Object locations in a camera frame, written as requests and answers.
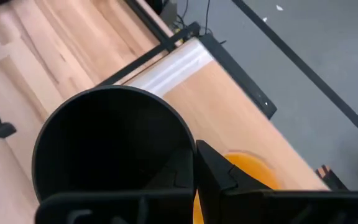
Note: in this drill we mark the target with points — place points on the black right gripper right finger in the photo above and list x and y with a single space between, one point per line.
216 177

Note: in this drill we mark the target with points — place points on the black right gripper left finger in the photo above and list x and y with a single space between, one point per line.
183 177

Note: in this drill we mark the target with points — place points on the tall black cup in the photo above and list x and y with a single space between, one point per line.
104 140

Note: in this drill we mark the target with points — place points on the wooden shelf black frame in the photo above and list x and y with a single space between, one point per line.
228 102

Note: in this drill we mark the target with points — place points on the black metal table frame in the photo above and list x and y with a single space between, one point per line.
244 84

